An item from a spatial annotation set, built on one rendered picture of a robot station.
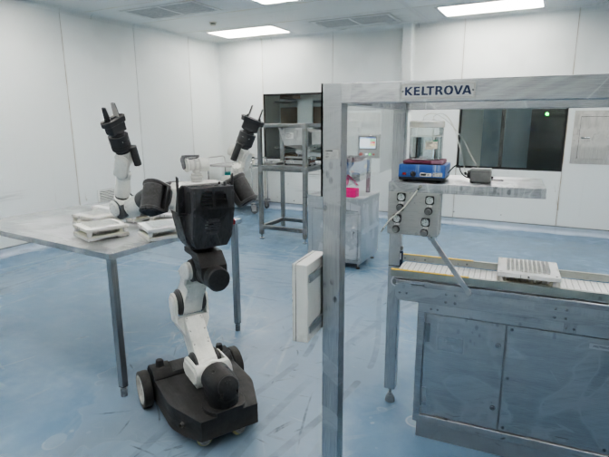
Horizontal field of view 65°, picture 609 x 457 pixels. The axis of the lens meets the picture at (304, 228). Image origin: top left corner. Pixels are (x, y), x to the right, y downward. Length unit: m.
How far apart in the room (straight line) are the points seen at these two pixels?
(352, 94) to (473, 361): 1.41
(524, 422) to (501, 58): 5.66
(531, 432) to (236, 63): 7.71
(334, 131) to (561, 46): 6.07
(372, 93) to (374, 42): 6.42
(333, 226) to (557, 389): 1.34
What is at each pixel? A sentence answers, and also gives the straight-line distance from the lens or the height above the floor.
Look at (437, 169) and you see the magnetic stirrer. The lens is 2.13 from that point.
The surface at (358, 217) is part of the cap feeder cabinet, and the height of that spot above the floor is 0.57.
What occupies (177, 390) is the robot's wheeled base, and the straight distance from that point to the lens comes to 2.70.
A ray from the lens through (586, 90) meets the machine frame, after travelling 1.41.
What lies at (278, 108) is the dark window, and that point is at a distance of 8.51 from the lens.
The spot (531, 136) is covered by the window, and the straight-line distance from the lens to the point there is 7.34.
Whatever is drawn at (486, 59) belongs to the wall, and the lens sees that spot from 7.44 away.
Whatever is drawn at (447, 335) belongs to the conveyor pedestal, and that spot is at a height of 0.56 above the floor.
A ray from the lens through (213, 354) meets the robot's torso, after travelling 2.63.
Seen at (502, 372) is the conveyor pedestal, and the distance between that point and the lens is 2.41.
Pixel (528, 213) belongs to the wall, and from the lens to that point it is 7.44.
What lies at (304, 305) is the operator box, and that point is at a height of 0.97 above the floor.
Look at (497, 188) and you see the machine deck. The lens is 2.07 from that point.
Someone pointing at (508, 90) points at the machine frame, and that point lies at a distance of 1.40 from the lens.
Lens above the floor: 1.53
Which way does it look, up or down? 13 degrees down
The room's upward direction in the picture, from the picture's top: straight up
